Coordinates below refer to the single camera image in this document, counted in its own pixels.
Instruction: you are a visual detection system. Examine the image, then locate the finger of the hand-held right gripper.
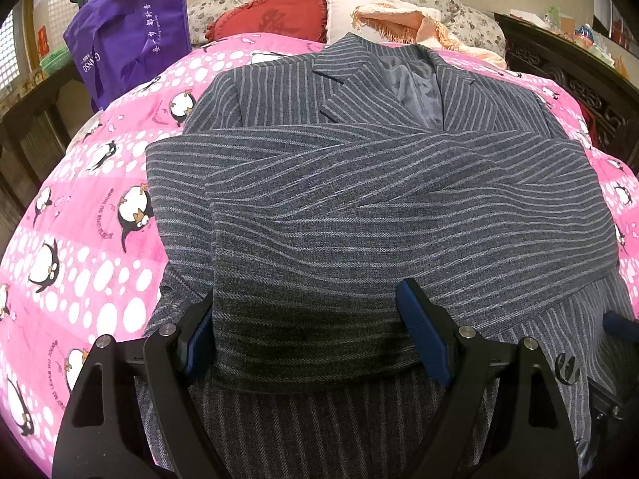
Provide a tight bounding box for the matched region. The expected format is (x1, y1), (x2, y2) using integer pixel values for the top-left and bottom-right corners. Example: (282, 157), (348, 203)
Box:
(589, 384), (629, 426)
(602, 311), (639, 345)

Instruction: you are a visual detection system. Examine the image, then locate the green basket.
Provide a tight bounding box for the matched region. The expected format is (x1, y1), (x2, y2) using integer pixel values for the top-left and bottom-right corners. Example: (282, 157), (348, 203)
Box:
(40, 45), (71, 71)

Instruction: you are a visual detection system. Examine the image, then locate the pink penguin blanket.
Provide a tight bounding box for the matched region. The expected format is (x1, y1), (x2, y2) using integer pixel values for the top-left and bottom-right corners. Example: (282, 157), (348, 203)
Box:
(0, 32), (639, 466)

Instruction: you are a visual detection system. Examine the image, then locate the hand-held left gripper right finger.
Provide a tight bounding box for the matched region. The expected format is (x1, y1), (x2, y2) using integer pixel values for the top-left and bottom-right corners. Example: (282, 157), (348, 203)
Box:
(395, 278), (595, 479)

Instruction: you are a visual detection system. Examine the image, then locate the white pillow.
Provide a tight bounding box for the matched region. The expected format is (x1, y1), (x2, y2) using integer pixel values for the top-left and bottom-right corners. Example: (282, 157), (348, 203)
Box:
(323, 0), (443, 44)

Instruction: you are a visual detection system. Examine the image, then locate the red frilled cushion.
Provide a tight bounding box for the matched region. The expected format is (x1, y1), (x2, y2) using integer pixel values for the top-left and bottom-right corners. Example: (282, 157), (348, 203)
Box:
(204, 0), (329, 44)

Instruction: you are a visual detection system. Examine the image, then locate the clutter of bottles and boxes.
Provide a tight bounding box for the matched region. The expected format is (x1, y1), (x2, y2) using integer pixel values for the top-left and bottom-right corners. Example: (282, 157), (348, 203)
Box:
(539, 5), (631, 69)

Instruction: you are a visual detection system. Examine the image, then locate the red cloth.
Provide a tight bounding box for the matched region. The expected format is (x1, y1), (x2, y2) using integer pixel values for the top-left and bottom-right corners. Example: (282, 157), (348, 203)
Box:
(579, 105), (600, 149)

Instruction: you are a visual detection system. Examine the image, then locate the purple tote bag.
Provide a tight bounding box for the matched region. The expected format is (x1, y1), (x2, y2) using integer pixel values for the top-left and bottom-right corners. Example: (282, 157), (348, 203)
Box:
(63, 0), (194, 111)

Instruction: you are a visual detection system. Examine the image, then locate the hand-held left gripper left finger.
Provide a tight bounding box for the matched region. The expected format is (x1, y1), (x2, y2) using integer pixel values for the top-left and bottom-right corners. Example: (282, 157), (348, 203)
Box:
(52, 292), (228, 479)

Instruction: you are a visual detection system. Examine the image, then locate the dark carved wooden cabinet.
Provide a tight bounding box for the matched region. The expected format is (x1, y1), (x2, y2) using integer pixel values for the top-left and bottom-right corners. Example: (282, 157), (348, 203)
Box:
(492, 12), (639, 150)

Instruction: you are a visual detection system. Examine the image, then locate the peach fringed scarf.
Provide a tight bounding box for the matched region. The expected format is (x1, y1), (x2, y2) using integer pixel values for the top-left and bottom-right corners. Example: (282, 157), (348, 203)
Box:
(352, 5), (508, 69)

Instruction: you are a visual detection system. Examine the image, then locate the grey striped suit jacket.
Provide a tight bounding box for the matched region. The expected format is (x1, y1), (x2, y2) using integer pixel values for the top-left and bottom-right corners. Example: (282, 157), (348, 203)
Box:
(135, 32), (639, 479)

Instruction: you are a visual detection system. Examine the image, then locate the dark wooden table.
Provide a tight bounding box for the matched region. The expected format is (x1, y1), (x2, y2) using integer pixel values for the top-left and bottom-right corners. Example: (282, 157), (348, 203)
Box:
(0, 60), (97, 216)

